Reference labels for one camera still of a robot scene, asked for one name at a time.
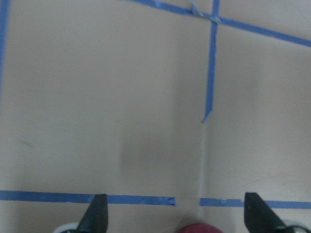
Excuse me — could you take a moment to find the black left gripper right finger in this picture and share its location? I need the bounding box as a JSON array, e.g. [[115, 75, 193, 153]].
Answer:
[[244, 192, 286, 233]]

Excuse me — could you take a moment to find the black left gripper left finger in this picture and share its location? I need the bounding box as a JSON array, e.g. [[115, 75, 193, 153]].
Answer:
[[76, 194, 108, 233]]

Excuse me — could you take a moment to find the red apple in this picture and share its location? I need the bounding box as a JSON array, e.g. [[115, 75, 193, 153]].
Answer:
[[177, 223, 222, 233]]

